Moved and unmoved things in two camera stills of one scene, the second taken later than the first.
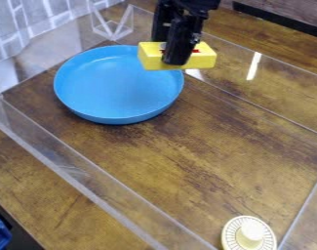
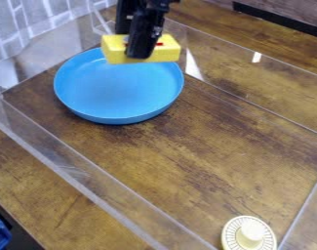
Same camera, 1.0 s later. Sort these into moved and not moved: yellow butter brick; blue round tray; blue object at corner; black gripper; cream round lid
Moved: yellow butter brick; black gripper
Not moved: blue object at corner; blue round tray; cream round lid
